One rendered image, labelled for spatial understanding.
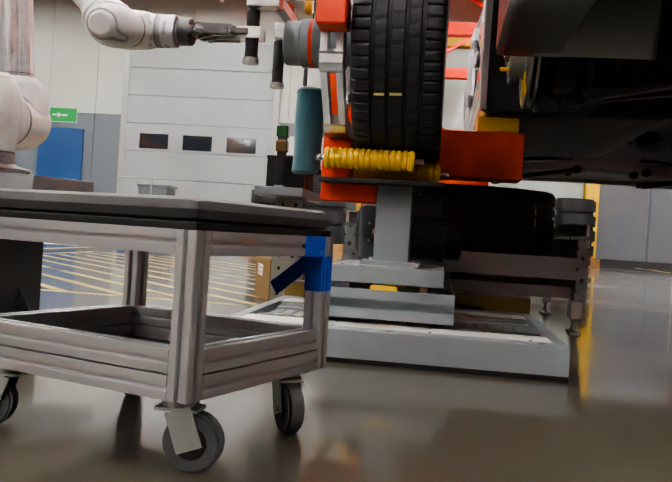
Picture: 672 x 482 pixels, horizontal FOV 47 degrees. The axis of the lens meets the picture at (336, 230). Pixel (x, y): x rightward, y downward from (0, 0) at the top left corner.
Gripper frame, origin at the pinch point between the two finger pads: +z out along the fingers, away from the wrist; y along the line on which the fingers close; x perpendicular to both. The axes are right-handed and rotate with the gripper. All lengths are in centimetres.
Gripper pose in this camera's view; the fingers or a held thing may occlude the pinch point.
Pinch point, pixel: (251, 33)
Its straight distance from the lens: 218.2
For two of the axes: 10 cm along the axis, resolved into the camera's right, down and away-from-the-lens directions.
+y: -1.3, -0.1, -9.9
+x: 0.6, -10.0, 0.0
